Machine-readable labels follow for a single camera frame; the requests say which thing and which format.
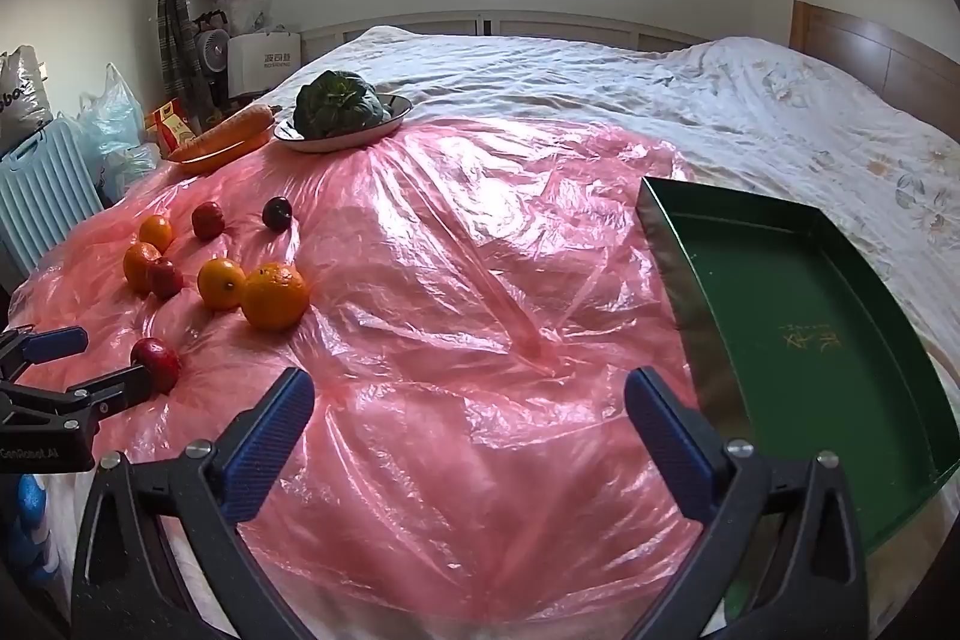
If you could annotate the silver white sack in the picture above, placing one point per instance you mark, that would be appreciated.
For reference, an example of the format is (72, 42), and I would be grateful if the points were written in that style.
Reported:
(24, 107)

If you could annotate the carrot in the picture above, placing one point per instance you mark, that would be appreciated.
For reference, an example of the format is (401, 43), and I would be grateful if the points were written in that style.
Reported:
(245, 123)

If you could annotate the red snack box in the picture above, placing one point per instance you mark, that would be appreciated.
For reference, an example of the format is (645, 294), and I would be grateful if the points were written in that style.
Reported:
(168, 127)

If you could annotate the green leafy vegetable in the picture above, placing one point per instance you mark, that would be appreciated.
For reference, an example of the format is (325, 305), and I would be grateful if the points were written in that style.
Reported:
(337, 103)

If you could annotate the pink plastic sheet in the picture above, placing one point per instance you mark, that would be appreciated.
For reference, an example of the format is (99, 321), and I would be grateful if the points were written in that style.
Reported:
(478, 292)

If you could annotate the light blue suitcase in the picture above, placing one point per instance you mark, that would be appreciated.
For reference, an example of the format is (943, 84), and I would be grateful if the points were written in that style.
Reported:
(46, 191)

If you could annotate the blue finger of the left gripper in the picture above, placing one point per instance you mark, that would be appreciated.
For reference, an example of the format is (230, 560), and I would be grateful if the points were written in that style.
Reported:
(39, 347)
(114, 392)

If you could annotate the dark plum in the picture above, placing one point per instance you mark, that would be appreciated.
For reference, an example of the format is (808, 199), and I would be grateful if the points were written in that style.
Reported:
(277, 215)

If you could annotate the large orange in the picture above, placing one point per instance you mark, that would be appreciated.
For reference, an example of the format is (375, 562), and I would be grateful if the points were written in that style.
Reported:
(274, 297)

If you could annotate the wooden headboard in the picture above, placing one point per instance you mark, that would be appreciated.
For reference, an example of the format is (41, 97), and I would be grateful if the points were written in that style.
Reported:
(908, 75)

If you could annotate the small orange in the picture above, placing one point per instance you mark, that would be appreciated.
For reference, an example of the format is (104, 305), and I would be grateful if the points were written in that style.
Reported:
(157, 230)

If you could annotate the plaid scarf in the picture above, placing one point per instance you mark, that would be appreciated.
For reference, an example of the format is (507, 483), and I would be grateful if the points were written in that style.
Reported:
(177, 55)

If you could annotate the orange plate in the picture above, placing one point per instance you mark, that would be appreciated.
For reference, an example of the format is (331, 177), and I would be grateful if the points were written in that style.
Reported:
(214, 161)

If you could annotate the white floral bedspread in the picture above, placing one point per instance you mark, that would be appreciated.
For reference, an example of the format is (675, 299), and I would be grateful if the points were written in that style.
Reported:
(744, 113)

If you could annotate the red apple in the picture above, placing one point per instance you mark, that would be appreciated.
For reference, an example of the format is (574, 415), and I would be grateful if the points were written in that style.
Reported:
(160, 361)
(165, 279)
(208, 221)

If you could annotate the white plastic bags on pile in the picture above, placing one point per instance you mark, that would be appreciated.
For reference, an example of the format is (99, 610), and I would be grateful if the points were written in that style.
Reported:
(246, 16)

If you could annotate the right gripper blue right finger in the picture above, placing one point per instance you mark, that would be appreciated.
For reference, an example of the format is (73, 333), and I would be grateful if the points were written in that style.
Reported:
(686, 449)

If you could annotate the lower white fan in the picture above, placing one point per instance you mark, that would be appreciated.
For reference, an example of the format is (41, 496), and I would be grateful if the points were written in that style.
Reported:
(212, 50)

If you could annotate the white plate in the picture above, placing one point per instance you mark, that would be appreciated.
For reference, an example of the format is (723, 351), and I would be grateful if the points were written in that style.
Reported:
(399, 107)

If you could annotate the white cardboard box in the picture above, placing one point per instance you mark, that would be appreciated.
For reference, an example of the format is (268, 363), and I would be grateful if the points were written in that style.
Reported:
(260, 61)

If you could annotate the light blue plastic bag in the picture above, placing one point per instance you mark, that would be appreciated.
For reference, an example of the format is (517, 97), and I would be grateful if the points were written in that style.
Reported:
(113, 140)

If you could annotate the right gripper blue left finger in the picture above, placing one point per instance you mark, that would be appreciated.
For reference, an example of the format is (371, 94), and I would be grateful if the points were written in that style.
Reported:
(256, 445)

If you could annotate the green tray box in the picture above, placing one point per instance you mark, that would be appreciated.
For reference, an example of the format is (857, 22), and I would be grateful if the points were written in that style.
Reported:
(794, 343)

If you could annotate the medium orange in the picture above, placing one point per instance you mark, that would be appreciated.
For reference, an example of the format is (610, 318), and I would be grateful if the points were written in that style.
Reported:
(220, 283)

